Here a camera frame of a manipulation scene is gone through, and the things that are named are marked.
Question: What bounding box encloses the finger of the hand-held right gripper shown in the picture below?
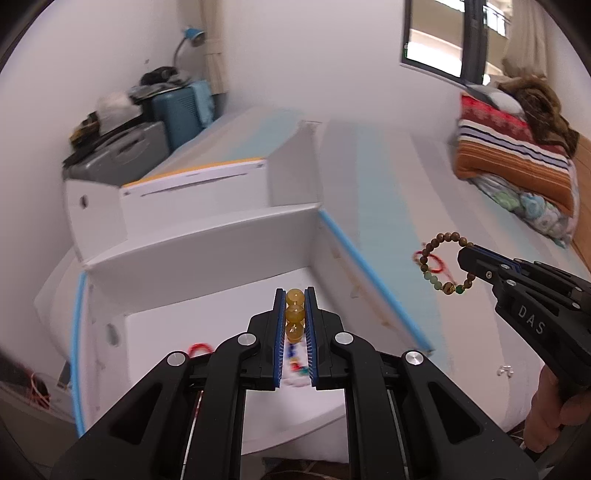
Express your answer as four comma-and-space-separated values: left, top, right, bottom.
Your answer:
458, 247, 514, 283
473, 246, 591, 302

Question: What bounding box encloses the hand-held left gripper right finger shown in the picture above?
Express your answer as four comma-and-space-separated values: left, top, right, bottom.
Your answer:
305, 288, 539, 480

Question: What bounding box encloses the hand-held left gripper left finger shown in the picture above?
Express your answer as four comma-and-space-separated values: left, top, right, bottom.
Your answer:
50, 289, 283, 480

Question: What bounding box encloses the yellow amber bead bracelet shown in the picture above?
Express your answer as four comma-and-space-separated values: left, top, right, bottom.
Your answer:
284, 288, 306, 344

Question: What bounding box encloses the multicolour glass bead bracelet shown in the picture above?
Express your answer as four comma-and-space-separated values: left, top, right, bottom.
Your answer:
286, 344, 311, 377

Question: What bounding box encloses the brown wooden bead bracelet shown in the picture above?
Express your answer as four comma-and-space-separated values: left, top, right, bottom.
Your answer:
420, 232, 477, 296

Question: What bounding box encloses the small red cord bracelet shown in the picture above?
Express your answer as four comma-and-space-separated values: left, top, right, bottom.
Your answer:
414, 249, 448, 274

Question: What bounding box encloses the white wooden shelf box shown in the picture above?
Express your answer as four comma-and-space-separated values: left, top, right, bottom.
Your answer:
34, 121, 437, 457

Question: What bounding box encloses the person's right hand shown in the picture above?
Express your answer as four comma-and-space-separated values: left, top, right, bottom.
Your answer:
524, 364, 591, 462

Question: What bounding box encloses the floral quilt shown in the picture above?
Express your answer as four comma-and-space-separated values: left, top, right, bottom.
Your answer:
471, 161, 580, 250

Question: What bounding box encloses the striped folded blanket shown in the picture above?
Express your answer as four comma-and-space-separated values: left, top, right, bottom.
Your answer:
452, 92, 575, 217

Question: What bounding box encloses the brown blanket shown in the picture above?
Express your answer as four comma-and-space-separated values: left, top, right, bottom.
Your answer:
496, 74, 580, 155

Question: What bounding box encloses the grey white pillow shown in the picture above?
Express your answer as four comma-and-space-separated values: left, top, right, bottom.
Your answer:
485, 88, 525, 114

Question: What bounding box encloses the beige curtain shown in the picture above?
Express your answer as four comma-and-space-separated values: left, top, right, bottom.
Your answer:
501, 0, 552, 79
201, 0, 232, 95

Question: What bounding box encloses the window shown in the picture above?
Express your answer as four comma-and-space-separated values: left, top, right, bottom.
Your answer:
399, 0, 515, 90

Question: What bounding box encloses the grey hard case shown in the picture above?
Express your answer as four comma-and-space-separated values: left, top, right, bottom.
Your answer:
62, 121, 171, 185

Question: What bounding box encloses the blue suitcase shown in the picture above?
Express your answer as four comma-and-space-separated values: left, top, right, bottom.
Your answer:
150, 79, 215, 153

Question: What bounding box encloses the white plastic bag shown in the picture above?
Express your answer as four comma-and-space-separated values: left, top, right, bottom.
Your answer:
95, 90, 141, 132

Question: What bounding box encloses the black bag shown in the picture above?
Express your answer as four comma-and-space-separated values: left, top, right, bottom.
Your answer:
139, 66, 195, 93

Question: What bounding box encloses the blue desk lamp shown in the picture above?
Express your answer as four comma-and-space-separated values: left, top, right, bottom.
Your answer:
173, 27, 207, 70

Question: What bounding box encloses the orange cable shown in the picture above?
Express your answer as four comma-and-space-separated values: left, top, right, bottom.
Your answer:
28, 374, 51, 409

